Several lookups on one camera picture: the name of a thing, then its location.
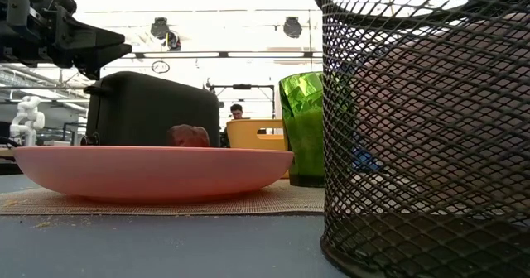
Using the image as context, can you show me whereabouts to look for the black two-slot toaster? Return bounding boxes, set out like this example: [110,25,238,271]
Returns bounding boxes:
[84,70,221,148]

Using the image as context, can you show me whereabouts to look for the pink plate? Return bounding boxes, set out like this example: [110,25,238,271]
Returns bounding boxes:
[13,145,295,200]

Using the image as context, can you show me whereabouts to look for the person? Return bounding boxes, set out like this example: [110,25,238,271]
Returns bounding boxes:
[220,103,250,147]

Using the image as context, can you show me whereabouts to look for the black metal rig frame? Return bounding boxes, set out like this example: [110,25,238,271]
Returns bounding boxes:
[205,82,277,120]

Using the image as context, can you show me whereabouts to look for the long ceiling light bar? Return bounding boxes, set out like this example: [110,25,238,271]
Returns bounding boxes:
[99,50,323,60]

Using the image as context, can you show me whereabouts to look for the green glass cup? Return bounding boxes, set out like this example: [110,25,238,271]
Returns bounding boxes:
[277,71,358,188]

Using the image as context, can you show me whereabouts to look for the beige woven placemat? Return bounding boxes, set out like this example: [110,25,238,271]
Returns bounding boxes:
[0,178,326,216]

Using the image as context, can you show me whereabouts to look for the orange plastic tray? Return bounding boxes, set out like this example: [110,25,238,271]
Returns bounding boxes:
[226,118,291,179]

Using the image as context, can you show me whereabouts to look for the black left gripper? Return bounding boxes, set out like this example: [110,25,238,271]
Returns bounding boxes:
[0,0,133,80]

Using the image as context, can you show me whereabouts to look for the black ceiling fixture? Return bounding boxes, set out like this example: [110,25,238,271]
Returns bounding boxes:
[282,16,304,39]
[149,17,182,52]

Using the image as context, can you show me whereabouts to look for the black mesh cup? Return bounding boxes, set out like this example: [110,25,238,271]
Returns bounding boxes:
[308,0,530,278]

